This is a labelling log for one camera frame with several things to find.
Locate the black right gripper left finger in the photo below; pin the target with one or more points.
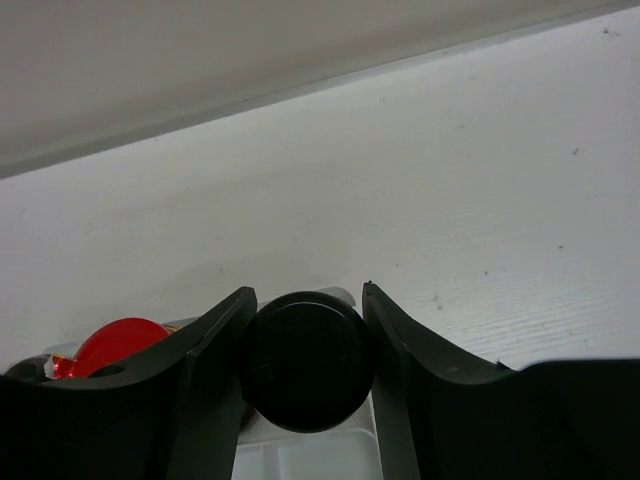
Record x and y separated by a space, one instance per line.
171 411

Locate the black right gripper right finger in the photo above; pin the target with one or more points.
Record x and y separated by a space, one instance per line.
443 413

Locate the red lid sauce jar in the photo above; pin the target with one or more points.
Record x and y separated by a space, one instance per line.
109 344

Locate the black lid spice bottle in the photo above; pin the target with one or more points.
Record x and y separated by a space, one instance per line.
306 361

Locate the white plastic organizer tray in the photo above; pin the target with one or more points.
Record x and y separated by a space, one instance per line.
346 451

